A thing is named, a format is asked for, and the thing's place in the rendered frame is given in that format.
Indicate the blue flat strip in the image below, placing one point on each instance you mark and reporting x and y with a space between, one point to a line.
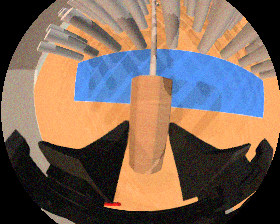
199 81

